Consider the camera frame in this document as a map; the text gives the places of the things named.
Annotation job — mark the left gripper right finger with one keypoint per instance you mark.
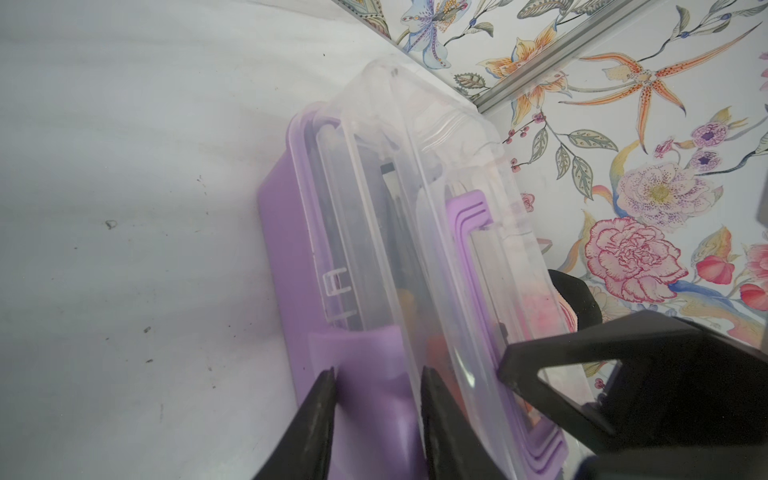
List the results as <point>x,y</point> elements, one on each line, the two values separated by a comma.
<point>452,449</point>

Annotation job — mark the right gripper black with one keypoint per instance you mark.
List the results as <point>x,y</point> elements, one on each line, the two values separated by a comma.
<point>681,404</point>

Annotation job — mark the black round pad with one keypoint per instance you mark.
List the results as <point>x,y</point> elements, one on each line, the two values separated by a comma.
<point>577,301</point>

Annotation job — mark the purple plastic tool box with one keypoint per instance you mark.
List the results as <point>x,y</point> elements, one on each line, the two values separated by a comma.
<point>398,240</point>

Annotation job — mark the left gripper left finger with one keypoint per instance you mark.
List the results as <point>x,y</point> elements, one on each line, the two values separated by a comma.
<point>304,451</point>

